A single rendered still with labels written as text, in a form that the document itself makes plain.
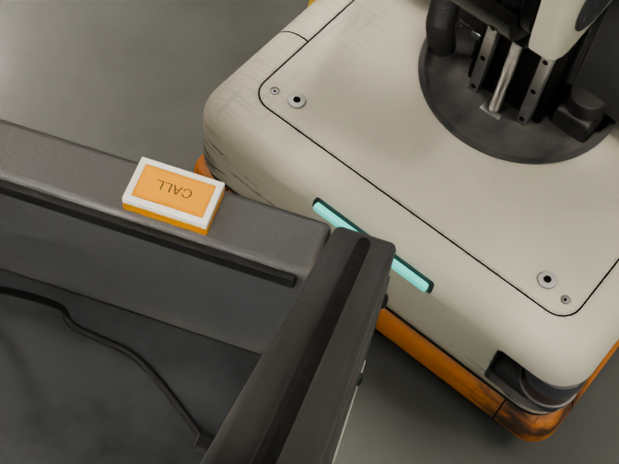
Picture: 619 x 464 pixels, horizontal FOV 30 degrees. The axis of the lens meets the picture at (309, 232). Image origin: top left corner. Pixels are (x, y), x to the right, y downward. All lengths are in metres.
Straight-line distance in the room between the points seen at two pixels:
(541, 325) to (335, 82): 0.43
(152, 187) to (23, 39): 1.33
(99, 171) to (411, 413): 1.03
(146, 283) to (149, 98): 1.18
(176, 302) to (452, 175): 0.82
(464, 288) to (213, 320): 0.74
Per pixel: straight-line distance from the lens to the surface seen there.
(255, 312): 0.70
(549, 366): 1.43
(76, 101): 1.88
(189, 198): 0.65
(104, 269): 0.72
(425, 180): 1.49
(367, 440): 1.62
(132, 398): 0.74
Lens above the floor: 1.51
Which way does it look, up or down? 60 degrees down
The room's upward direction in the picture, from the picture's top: 9 degrees clockwise
